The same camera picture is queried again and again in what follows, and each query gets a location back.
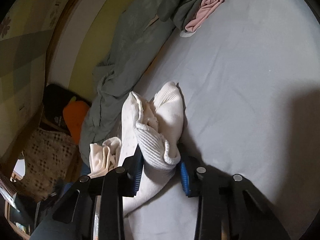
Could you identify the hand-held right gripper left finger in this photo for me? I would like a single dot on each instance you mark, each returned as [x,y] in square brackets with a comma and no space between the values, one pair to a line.
[137,177]

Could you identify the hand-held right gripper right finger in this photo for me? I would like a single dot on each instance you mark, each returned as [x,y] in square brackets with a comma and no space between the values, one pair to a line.
[185,180]

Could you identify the cream knit sweater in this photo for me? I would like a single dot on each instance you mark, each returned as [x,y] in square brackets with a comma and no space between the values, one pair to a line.
[170,117]

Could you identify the orange carrot plush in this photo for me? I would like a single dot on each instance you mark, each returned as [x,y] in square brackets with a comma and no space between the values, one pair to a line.
[75,117]

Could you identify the checkered floral curtain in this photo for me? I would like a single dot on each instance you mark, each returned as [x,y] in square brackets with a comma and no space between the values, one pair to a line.
[47,160]

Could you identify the black printed cushion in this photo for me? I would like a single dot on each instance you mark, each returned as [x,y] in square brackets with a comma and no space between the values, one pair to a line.
[53,105]

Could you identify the grey-green duvet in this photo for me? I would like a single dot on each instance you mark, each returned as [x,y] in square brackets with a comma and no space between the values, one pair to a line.
[132,55]

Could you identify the patchwork canopy cloth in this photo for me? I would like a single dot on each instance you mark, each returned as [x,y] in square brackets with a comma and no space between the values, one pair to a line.
[22,55]

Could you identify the pink folded garment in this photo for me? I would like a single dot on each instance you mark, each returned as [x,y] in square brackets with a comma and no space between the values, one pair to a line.
[205,12]

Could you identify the grey folded garment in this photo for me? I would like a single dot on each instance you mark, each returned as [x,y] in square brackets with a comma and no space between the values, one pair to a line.
[180,2]

